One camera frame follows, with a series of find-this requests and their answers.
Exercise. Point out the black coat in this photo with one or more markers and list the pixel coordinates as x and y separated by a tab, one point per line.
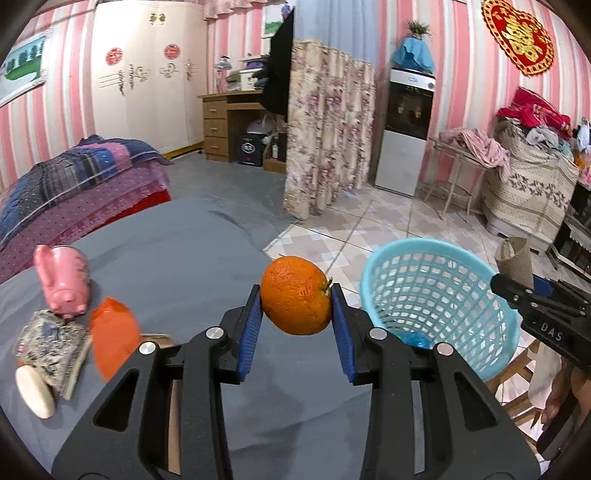
281	69

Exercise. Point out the lace covered furniture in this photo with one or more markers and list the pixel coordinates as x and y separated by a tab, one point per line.
531	189

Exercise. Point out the light blue plastic basket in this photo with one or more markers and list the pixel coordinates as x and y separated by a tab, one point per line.
438	300

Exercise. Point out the grey tablecloth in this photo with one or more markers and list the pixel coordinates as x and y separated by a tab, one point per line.
207	254

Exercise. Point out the whole orange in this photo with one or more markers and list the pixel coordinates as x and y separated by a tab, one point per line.
295	300

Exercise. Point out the person's right hand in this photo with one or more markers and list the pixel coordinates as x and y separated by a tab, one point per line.
556	397

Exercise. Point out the pile of colourful clothes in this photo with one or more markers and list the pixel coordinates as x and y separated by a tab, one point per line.
531	115

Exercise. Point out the wooden stool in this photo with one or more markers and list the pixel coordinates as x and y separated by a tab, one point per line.
512	383

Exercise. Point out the floral curtain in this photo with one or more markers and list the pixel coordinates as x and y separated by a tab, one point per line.
328	129

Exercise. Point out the black cabinet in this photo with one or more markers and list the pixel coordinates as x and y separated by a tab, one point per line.
577	221

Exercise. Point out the white round soap bar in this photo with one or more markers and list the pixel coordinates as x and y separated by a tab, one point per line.
34	392

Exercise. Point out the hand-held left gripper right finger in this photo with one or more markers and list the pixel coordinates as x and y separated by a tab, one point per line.
344	332

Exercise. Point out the white water dispenser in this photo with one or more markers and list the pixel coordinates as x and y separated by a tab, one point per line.
404	134

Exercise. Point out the white wardrobe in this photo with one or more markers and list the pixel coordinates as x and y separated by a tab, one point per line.
147	83

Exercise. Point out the pink bed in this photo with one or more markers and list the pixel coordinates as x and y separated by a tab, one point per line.
92	203

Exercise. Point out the wooden desk with drawers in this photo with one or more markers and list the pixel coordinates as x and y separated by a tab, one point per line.
221	124

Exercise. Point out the white box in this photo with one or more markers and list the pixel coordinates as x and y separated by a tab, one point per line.
244	81

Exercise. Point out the patterned snack packet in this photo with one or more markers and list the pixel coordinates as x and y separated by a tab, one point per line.
51	346

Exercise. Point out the blue cloth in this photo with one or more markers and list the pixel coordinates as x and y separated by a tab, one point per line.
413	53

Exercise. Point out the framed wedding photo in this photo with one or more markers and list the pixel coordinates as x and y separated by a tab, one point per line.
23	64

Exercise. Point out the cardboard tube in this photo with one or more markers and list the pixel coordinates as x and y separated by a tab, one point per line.
515	261

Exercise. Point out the pale blue curtain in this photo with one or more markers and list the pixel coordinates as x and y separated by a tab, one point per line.
341	27

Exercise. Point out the desk lamp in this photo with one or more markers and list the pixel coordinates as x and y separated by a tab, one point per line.
221	69

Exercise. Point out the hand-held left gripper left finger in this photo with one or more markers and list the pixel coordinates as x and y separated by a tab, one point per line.
249	332

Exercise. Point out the small framed photo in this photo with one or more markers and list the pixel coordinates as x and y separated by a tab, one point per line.
272	21

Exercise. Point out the red heart wall decoration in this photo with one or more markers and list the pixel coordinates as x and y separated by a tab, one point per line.
519	34

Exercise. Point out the metal rack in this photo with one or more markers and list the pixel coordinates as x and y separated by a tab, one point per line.
455	184

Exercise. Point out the black box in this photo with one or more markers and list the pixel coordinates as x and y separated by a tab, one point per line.
249	147

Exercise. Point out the striped purple blue blanket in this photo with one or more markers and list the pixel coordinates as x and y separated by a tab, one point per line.
69	170

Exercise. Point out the blue plastic bag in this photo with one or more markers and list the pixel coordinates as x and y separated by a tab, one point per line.
415	340

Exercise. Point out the pink clothes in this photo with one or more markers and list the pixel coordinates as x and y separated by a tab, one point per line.
475	145

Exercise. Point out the pink piggy bank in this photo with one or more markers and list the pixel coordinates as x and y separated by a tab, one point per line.
64	284

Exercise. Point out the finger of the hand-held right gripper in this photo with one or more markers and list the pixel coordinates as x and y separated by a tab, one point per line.
542	286
508	288

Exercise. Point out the pink valance curtain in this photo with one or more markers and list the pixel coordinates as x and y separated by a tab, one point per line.
235	7

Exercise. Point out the small potted plant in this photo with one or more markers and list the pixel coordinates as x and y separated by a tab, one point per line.
418	28

